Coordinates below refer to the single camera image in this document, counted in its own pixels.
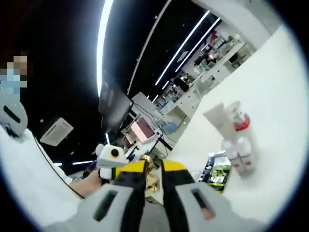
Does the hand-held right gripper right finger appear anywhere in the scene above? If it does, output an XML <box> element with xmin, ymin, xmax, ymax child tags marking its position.
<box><xmin>160</xmin><ymin>159</ymin><xmax>266</xmax><ymax>232</ymax></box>

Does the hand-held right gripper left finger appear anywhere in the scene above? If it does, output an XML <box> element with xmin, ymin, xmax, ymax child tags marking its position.
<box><xmin>48</xmin><ymin>160</ymin><xmax>148</xmax><ymax>232</ymax></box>

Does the gold foil skincare sachet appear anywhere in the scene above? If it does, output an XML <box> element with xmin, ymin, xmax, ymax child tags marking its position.
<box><xmin>139</xmin><ymin>154</ymin><xmax>162</xmax><ymax>198</ymax></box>

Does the black green skincare sachet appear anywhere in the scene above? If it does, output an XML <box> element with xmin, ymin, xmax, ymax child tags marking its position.
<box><xmin>203</xmin><ymin>151</ymin><xmax>233</xmax><ymax>194</ymax></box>

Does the white skincare tube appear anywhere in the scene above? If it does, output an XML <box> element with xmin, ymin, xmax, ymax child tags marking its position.
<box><xmin>202</xmin><ymin>102</ymin><xmax>239</xmax><ymax>148</ymax></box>

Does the person's left hand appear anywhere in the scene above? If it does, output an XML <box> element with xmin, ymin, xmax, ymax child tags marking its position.
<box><xmin>83</xmin><ymin>172</ymin><xmax>114</xmax><ymax>193</ymax></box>

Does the silver laptop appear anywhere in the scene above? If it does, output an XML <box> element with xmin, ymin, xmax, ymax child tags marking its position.
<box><xmin>124</xmin><ymin>115</ymin><xmax>162</xmax><ymax>146</ymax></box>

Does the black monitor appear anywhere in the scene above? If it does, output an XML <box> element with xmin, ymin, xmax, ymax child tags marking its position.
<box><xmin>98</xmin><ymin>78</ymin><xmax>135</xmax><ymax>132</ymax></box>

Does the ceiling air conditioner unit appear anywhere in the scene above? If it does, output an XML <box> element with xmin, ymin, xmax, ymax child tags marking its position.
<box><xmin>39</xmin><ymin>117</ymin><xmax>75</xmax><ymax>147</ymax></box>

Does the blue water jug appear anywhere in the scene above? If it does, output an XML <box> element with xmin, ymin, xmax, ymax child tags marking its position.
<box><xmin>163</xmin><ymin>121</ymin><xmax>181</xmax><ymax>135</ymax></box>

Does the white chest device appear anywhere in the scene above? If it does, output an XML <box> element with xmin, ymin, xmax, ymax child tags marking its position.
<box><xmin>0</xmin><ymin>100</ymin><xmax>29</xmax><ymax>139</ymax></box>

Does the long ceiling light strip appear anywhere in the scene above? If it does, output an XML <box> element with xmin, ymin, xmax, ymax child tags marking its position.
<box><xmin>95</xmin><ymin>0</ymin><xmax>114</xmax><ymax>98</ymax></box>

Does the row of white office desks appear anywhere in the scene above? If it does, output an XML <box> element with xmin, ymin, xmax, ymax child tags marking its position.
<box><xmin>154</xmin><ymin>36</ymin><xmax>257</xmax><ymax>121</ymax></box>

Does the chest device black cable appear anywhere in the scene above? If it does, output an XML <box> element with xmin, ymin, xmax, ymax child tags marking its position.
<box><xmin>31</xmin><ymin>135</ymin><xmax>85</xmax><ymax>200</ymax></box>

